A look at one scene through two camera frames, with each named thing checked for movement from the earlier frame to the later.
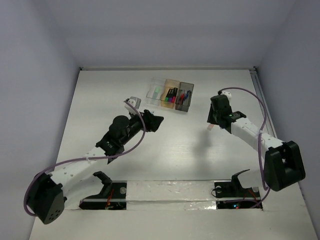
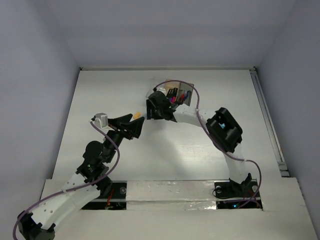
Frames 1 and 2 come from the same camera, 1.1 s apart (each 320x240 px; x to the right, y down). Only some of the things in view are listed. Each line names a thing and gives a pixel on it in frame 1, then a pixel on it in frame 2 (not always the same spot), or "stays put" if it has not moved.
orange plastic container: [169, 84] stays put
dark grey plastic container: [184, 96] stays put
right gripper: [211, 118] -> [150, 106]
